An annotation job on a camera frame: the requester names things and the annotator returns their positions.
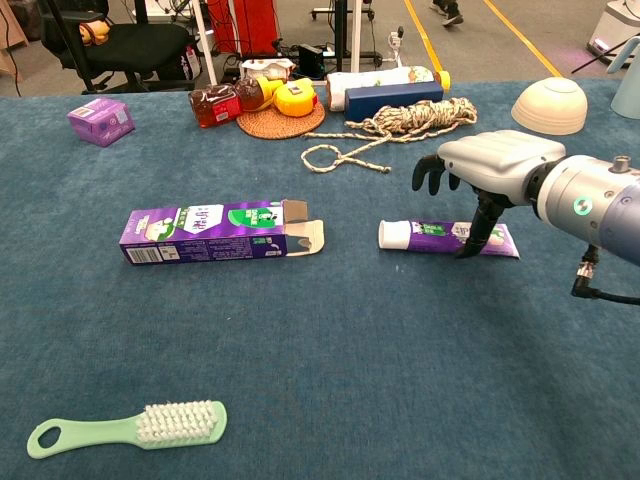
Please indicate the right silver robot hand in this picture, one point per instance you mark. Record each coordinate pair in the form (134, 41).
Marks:
(500, 165)

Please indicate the purple toothpaste tube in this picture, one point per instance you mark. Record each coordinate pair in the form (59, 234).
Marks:
(430, 235)

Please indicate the purple toothpaste box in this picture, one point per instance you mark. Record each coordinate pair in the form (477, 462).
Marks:
(200, 235)

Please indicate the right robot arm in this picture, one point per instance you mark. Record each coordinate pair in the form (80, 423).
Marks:
(590, 200)

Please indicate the dark blue rectangular box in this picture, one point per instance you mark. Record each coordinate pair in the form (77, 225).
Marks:
(390, 98)

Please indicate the black box device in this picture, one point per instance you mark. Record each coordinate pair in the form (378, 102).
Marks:
(310, 60)

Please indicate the upturned beige bowl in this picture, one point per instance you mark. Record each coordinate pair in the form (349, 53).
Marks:
(550, 107)

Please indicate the light blue pitcher cup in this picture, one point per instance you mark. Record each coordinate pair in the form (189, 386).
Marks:
(630, 95)

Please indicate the person's shoe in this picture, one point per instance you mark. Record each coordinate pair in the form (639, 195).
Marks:
(451, 17)

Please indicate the white drink bottle yellow cap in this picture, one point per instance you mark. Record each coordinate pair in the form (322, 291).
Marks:
(370, 79)

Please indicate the white power strip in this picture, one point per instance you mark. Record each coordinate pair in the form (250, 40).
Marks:
(396, 42)

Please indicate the white grey machine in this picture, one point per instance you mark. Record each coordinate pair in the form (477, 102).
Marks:
(612, 30)

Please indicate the yellow tape measure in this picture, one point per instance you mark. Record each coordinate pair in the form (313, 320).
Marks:
(295, 100)

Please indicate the round woven coaster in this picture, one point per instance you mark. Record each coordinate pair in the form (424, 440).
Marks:
(280, 128)

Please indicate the white snack packet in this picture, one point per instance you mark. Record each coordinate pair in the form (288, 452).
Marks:
(267, 67)

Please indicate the blue table mat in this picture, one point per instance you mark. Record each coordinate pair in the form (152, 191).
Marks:
(320, 350)

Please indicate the red cabinet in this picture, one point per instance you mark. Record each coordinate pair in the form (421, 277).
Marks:
(250, 25)

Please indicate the red tea bottle yellow cap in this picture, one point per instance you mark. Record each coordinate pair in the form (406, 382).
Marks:
(215, 105)

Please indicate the black office chair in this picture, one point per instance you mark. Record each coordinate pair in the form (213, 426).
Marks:
(135, 47)

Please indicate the small purple carton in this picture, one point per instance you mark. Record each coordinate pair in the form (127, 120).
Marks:
(100, 122)

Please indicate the yellow brown plush toy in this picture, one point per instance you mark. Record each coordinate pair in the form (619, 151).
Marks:
(94, 32)

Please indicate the green scrubbing brush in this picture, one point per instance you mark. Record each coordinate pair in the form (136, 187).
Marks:
(100, 432)

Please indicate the white metal post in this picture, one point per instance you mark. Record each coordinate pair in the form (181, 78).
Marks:
(355, 40)

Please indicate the white metal stand frame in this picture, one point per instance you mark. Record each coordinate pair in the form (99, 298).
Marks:
(207, 50)

